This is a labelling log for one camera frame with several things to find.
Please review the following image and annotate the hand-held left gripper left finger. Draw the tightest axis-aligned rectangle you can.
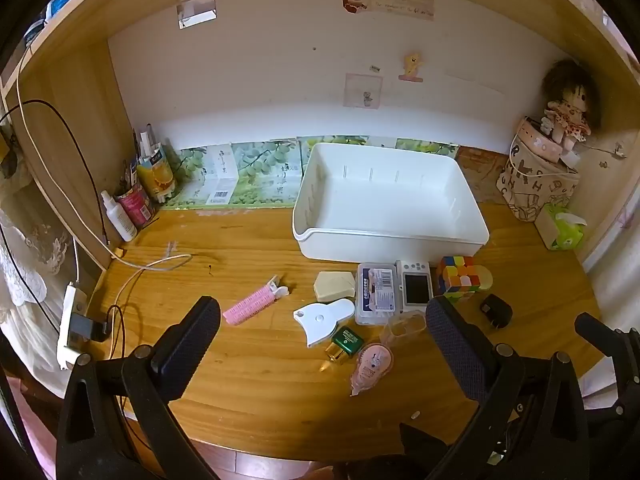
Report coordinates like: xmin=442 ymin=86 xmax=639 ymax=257
xmin=56 ymin=296 xmax=222 ymax=480

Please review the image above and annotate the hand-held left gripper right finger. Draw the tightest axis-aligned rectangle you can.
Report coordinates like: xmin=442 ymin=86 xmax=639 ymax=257
xmin=425 ymin=296 xmax=591 ymax=480

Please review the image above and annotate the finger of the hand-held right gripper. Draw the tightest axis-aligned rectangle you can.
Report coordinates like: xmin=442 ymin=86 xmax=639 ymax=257
xmin=574 ymin=312 xmax=626 ymax=357

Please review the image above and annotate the black charger plug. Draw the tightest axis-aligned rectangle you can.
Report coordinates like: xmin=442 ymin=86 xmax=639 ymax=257
xmin=480 ymin=294 xmax=514 ymax=330

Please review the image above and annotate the multicoloured puzzle cube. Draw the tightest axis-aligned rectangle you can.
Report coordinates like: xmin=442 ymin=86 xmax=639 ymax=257
xmin=436 ymin=256 xmax=493 ymax=302

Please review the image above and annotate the pink hair roller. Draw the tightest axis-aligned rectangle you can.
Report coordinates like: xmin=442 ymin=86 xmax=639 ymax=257
xmin=222 ymin=275 xmax=290 ymax=326

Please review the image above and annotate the pink correction tape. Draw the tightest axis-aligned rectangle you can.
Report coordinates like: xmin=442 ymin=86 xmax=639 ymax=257
xmin=350 ymin=342 xmax=395 ymax=397

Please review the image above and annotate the white plastic tool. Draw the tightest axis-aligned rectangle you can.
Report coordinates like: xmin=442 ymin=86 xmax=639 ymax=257
xmin=293 ymin=298 xmax=355 ymax=348

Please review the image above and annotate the white plastic bin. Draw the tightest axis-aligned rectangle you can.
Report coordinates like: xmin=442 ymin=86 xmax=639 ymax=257
xmin=292 ymin=143 xmax=490 ymax=264

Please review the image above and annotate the small clear plastic container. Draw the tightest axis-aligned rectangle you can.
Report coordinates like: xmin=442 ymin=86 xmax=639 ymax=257
xmin=380 ymin=310 xmax=427 ymax=346

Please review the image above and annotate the white handheld game console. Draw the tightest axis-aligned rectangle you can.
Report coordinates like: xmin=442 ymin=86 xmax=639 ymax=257
xmin=396 ymin=259 xmax=434 ymax=315

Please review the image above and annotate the clear labelled plastic box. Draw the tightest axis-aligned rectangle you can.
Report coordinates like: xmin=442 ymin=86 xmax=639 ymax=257
xmin=356 ymin=262 xmax=405 ymax=326

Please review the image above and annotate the green tissue pack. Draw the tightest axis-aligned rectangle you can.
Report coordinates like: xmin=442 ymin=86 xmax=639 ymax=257
xmin=535 ymin=203 xmax=587 ymax=251

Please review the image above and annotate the black power adapter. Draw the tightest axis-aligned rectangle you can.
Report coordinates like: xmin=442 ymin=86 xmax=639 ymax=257
xmin=67 ymin=314 xmax=111 ymax=343

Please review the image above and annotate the white power strip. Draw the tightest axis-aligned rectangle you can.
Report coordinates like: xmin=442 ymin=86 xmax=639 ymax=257
xmin=56 ymin=282 xmax=88 ymax=368

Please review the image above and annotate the beige wedge sponge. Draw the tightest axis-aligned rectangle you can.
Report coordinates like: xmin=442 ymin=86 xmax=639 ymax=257
xmin=314 ymin=271 xmax=356 ymax=303

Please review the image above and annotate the white spray bottle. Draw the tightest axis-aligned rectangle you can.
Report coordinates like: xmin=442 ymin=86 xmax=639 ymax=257
xmin=101 ymin=191 xmax=138 ymax=242

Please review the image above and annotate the red can pen holder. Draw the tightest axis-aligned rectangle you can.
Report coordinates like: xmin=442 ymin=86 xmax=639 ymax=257
xmin=116 ymin=185 xmax=153 ymax=228

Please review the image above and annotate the letter print fabric bag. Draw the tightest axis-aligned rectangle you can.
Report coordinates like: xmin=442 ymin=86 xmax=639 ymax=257
xmin=496 ymin=116 xmax=581 ymax=222

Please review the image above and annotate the yellow juice carton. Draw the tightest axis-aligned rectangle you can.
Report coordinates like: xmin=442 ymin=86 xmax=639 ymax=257
xmin=137 ymin=145 xmax=176 ymax=202

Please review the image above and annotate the white lace cloth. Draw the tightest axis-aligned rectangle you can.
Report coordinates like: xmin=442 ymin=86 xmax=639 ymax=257
xmin=0 ymin=205 xmax=76 ymax=311

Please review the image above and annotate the green grape print box with barcode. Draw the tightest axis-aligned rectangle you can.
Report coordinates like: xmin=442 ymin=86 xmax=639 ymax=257
xmin=165 ymin=140 xmax=302 ymax=208

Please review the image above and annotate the brown-haired rag doll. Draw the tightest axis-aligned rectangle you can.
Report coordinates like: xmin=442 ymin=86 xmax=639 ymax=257
xmin=539 ymin=59 xmax=601 ymax=161

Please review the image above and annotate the taped paper note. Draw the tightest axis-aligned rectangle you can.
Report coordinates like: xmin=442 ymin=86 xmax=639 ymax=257
xmin=372 ymin=0 xmax=435 ymax=22

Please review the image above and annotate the white cable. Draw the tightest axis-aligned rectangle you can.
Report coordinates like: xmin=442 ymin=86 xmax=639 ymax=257
xmin=15 ymin=52 xmax=193 ymax=313

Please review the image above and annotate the black cable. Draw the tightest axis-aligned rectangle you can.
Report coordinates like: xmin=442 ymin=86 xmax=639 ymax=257
xmin=0 ymin=100 xmax=112 ymax=247

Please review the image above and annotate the pink square wall sticker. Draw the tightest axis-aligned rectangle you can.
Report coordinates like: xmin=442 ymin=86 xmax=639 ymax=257
xmin=344 ymin=73 xmax=384 ymax=108

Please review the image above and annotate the yellow bear wall sticker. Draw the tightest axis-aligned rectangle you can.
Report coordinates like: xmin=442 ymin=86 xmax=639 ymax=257
xmin=399 ymin=51 xmax=425 ymax=82

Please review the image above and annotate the clear wall hook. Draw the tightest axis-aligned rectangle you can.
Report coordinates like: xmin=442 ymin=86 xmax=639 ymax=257
xmin=176 ymin=0 xmax=218 ymax=29

